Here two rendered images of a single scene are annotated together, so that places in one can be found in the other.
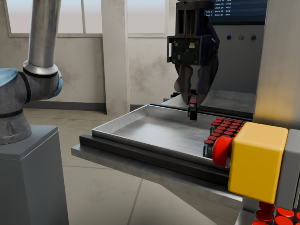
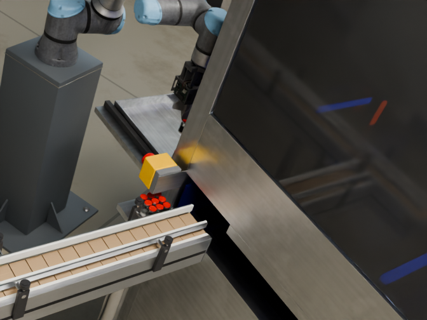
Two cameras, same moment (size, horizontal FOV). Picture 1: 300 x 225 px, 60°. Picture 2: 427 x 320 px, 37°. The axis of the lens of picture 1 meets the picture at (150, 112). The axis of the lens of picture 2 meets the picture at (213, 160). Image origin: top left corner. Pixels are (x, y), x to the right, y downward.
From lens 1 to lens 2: 140 cm
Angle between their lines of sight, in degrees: 19
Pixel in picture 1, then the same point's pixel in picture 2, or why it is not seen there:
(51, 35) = not seen: outside the picture
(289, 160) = (155, 174)
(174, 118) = not seen: hidden behind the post
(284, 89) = (185, 147)
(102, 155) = (112, 124)
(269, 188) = (149, 182)
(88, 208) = (110, 151)
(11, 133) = (59, 57)
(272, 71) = (185, 136)
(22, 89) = (83, 23)
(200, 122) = not seen: hidden behind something
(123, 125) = (146, 103)
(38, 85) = (98, 23)
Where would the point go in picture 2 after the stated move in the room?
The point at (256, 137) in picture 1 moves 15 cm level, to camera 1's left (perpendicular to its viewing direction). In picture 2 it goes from (154, 160) to (104, 134)
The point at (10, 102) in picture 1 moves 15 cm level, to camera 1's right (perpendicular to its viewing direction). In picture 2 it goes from (68, 32) to (105, 51)
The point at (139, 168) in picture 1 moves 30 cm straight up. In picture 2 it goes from (127, 145) to (154, 61)
